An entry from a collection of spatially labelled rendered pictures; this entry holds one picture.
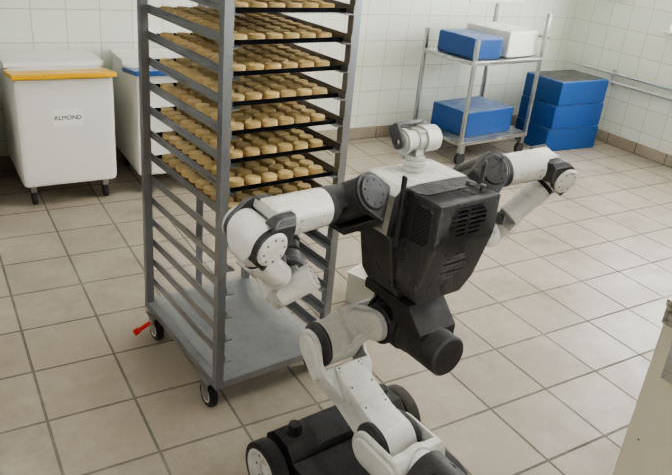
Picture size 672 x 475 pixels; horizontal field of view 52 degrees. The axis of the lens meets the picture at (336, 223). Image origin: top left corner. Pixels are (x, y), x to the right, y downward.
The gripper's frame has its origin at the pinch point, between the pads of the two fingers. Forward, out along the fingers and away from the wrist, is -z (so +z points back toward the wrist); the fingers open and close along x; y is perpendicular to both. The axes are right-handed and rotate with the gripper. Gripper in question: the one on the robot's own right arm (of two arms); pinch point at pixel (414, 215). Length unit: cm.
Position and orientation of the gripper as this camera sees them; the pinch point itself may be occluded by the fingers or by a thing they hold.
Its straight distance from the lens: 211.3
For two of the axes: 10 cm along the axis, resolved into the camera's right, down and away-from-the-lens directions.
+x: 0.9, -9.1, -4.1
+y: -4.0, 3.4, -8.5
